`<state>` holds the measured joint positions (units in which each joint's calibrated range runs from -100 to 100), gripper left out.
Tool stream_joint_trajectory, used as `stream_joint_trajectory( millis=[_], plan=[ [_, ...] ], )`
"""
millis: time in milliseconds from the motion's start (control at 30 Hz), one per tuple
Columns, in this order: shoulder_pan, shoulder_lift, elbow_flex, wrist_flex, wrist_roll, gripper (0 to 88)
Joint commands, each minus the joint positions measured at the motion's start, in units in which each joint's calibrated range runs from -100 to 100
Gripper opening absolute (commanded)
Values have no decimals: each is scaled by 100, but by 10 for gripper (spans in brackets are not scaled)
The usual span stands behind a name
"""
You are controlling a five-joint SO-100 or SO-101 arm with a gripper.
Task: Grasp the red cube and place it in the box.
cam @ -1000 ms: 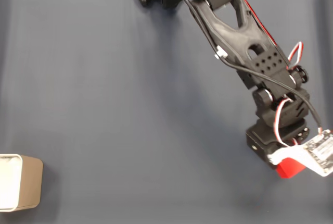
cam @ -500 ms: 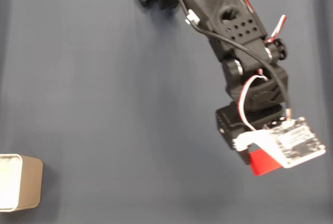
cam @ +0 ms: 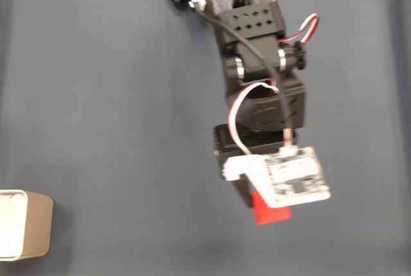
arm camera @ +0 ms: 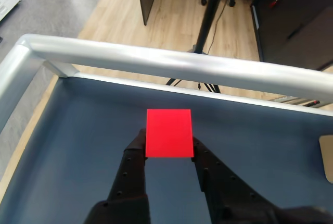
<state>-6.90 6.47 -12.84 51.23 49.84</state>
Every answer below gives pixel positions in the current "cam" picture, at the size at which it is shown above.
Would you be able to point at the dark grey table mat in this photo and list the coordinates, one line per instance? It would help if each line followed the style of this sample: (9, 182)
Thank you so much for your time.
(96, 96)

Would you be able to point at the beige box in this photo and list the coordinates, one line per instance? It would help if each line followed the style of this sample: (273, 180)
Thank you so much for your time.
(38, 224)

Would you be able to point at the red cube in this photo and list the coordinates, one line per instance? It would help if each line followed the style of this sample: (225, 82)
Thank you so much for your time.
(266, 213)

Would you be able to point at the camera board on white mount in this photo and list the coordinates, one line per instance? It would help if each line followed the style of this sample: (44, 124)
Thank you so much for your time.
(289, 176)

